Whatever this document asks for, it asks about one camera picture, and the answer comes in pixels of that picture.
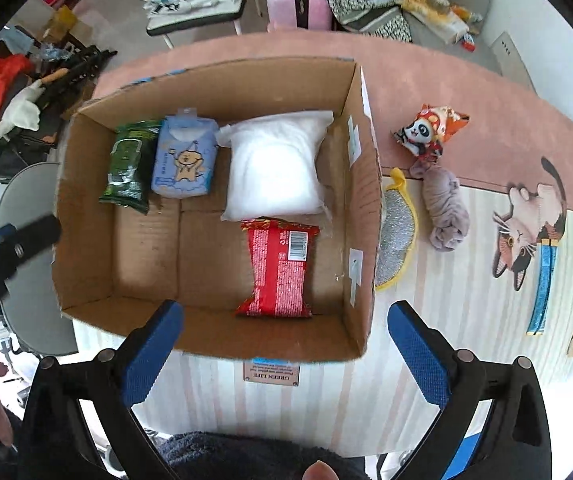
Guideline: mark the yellow cardboard box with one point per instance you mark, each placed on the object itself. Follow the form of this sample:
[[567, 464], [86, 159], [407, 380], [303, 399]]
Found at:
[[61, 22]]

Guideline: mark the yellow plush toy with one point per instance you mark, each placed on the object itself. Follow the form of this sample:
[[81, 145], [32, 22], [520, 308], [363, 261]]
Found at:
[[441, 15]]

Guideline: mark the grey armchair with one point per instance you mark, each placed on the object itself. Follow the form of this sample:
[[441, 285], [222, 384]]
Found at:
[[431, 35]]

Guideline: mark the red snack packet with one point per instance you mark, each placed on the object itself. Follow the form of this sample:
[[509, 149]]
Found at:
[[277, 270]]

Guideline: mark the silver scrubber with yellow rim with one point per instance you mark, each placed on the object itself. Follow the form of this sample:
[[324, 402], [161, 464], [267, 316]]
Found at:
[[395, 230]]

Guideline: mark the black tripod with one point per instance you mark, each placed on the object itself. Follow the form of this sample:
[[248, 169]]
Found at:
[[74, 67]]

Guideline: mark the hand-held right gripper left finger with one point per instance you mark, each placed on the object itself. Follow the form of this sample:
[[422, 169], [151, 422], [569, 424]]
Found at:
[[152, 355]]

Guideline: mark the black white patterned bag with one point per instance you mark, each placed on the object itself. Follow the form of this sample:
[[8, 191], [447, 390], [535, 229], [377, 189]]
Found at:
[[376, 15]]

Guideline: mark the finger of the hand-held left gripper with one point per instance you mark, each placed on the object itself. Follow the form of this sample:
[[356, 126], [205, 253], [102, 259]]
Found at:
[[36, 235]]

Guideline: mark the white chair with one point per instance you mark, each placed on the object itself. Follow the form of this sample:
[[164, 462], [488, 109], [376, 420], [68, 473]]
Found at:
[[196, 10]]

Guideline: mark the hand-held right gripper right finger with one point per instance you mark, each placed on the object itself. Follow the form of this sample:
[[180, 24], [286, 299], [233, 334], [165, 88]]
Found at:
[[417, 355]]

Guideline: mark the brown cardboard box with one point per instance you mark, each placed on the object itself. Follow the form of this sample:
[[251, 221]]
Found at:
[[146, 260]]

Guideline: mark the panda plush toy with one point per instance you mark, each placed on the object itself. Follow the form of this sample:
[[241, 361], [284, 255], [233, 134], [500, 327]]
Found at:
[[429, 132]]

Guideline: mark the blue tissue packet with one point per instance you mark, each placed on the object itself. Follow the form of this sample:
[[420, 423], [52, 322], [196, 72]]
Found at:
[[184, 160]]

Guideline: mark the green wet wipes packet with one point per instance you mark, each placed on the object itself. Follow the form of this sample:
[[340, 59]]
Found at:
[[127, 165]]

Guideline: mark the white goose plush toy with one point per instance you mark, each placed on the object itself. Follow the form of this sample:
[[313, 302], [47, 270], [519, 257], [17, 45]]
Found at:
[[21, 110]]

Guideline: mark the dark blue fluffy garment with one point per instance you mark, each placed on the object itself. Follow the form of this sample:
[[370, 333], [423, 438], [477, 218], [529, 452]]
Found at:
[[246, 457]]

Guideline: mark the white cotton filled bag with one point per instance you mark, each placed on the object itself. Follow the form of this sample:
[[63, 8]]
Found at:
[[274, 170]]

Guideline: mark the white slotted panel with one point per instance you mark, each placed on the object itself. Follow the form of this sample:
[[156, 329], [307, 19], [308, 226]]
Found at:
[[514, 60]]

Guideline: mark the person's right hand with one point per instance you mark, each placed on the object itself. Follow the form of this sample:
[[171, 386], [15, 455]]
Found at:
[[319, 472]]

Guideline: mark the grey round chair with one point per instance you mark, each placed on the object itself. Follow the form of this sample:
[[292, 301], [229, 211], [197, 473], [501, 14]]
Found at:
[[31, 305]]

